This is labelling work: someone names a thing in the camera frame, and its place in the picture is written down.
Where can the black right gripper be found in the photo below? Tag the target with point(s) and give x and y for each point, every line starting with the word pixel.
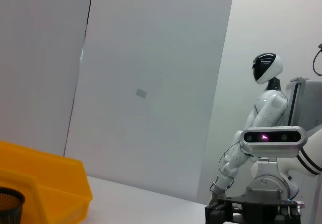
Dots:
pixel 251 209

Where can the grey humanoid robot gripper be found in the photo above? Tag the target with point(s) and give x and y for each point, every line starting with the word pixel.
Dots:
pixel 215 192

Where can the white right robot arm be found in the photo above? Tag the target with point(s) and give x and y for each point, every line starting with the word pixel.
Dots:
pixel 310 156

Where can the white humanoid robot arm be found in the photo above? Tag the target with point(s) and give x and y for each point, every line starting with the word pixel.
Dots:
pixel 234 158

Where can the black mesh pen cup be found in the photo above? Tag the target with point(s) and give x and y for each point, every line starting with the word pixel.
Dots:
pixel 10 206

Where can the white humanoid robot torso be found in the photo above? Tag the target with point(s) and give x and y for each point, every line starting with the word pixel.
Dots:
pixel 266 68

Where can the yellow plastic storage bin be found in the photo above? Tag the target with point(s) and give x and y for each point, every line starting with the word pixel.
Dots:
pixel 50 178

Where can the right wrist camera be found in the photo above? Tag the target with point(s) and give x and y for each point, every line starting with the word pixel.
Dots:
pixel 274 138

